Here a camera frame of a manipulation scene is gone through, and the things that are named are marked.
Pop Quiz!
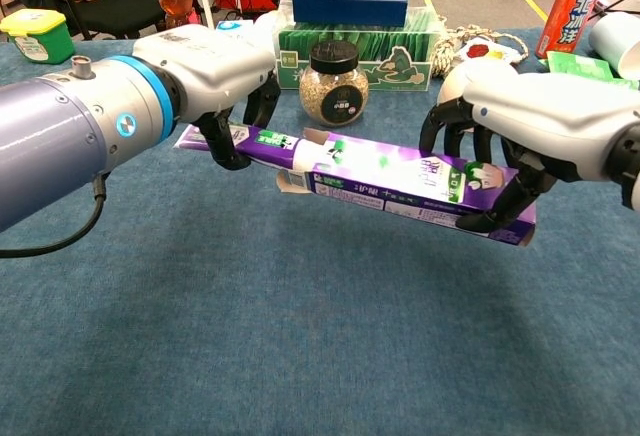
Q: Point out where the white bottle yellow cap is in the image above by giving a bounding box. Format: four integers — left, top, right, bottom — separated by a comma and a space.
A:
249, 9, 281, 57

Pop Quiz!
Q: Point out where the red drink can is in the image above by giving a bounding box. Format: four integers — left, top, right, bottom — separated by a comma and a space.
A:
535, 0, 612, 60

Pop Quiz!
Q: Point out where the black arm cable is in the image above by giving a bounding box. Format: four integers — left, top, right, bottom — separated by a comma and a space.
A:
0, 173, 108, 259

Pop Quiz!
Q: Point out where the yellow-lidded green container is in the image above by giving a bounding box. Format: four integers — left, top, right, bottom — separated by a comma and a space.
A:
0, 8, 76, 65

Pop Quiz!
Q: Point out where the blue table mat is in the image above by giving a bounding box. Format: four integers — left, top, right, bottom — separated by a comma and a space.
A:
0, 25, 640, 436

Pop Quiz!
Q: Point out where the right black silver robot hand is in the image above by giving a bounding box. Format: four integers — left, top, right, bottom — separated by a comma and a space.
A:
418, 73, 640, 233

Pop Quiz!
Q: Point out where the light blue mug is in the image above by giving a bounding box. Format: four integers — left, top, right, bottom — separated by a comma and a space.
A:
587, 10, 640, 80

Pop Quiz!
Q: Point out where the white blue milk carton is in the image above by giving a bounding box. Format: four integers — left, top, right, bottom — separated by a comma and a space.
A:
214, 19, 256, 38

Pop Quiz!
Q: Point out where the purple toothpaste carton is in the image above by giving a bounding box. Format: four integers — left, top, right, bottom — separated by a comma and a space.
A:
275, 128, 539, 249

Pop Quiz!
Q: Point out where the green tea bag box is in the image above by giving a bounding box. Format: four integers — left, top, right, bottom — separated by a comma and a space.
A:
272, 5, 446, 92

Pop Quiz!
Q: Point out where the purple toothpaste tube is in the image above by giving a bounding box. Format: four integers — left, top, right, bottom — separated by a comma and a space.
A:
173, 123, 307, 177

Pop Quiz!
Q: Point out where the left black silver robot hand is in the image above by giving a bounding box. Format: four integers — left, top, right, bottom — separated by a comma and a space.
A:
132, 24, 282, 171

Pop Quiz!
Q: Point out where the coiled rope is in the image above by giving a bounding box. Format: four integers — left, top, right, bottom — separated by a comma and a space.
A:
432, 24, 529, 80

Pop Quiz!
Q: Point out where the navy blue box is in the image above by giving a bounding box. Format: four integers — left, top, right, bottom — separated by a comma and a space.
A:
292, 0, 409, 28

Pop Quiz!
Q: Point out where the beige upturned bowl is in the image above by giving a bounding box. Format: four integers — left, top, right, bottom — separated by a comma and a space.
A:
437, 58, 519, 107

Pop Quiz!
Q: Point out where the glass jar black lid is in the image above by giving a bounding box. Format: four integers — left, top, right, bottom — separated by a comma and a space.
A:
298, 39, 370, 127

